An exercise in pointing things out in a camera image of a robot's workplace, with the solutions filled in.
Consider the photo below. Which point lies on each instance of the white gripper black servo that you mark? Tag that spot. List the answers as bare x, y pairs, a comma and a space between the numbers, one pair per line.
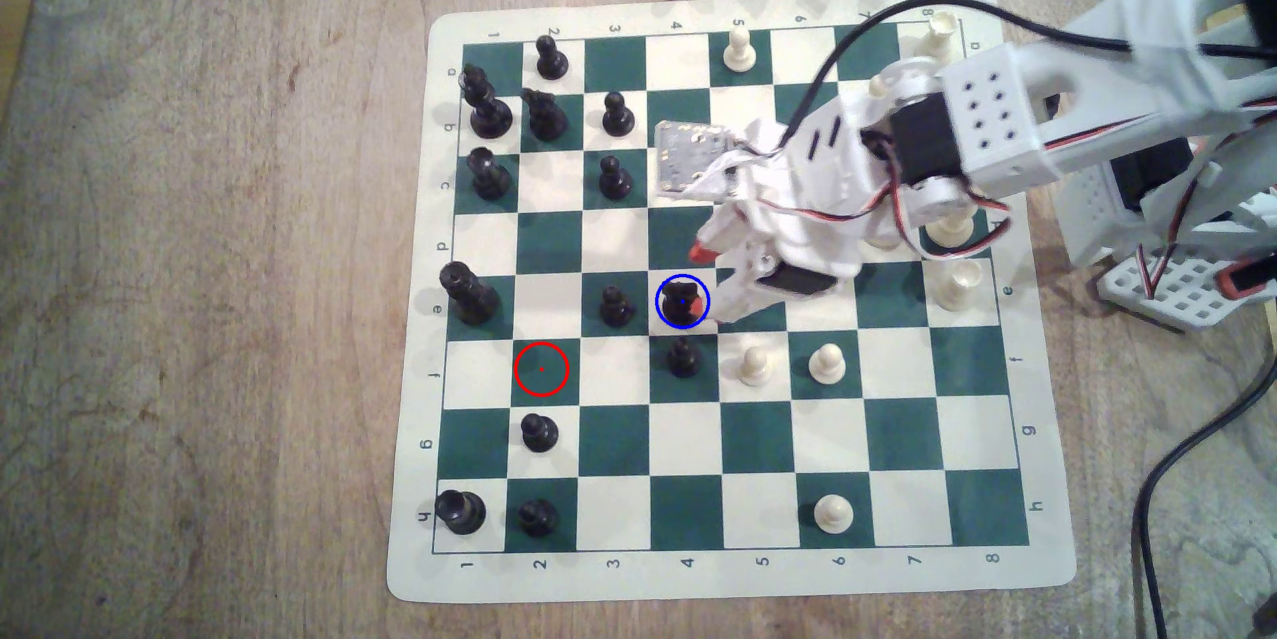
800, 280

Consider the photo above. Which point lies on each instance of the black chess piece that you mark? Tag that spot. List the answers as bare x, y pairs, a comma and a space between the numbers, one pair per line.
681, 312

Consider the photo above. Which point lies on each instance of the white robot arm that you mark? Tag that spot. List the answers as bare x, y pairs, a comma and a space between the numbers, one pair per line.
998, 120

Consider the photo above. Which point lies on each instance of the black chess pawn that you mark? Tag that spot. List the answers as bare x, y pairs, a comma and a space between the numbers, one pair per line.
619, 120
616, 183
540, 437
552, 66
618, 312
683, 362
538, 519

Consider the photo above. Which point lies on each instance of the green white chess mat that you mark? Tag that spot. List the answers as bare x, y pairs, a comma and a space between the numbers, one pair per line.
758, 439

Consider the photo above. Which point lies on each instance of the white chess queen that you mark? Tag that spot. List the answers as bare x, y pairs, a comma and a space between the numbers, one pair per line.
956, 232

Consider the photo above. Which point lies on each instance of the black chess knight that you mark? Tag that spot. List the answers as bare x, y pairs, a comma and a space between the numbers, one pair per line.
547, 120

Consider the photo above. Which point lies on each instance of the black chess bishop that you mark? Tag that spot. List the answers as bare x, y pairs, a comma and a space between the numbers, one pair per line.
491, 180

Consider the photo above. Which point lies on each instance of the white chess rook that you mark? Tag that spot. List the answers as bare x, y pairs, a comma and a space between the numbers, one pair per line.
938, 41

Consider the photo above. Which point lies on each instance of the black chess rook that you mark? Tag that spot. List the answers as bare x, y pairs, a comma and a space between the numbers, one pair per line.
462, 514

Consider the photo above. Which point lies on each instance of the clear-cased camera board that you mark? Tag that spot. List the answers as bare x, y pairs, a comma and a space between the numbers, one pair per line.
688, 155

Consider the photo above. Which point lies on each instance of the white perforated base plate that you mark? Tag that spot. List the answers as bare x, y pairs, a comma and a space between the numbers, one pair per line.
1177, 300

